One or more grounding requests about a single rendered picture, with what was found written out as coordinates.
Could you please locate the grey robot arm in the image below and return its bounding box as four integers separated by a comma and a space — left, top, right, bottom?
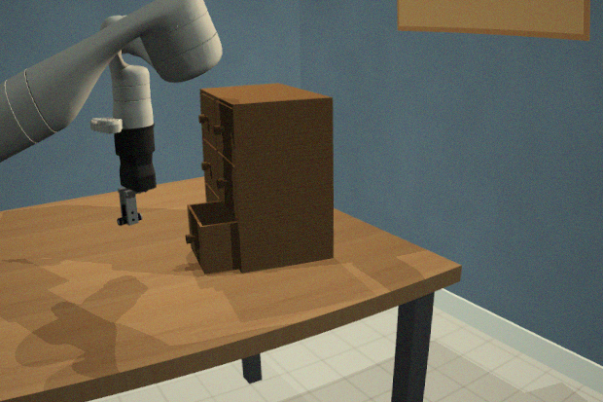
0, 0, 222, 163

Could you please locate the dark brown drawer front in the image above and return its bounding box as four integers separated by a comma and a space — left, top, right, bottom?
186, 201, 241, 274
214, 100, 234, 161
198, 93, 216, 146
201, 138, 219, 195
205, 183, 219, 202
217, 152, 237, 217

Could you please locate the brown wooden chest of drawers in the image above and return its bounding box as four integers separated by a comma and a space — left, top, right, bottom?
200, 83, 334, 274

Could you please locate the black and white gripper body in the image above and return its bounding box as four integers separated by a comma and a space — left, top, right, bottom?
90, 98, 157, 192

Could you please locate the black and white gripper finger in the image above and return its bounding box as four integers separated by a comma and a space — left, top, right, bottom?
118, 187, 129, 217
124, 190, 148, 226

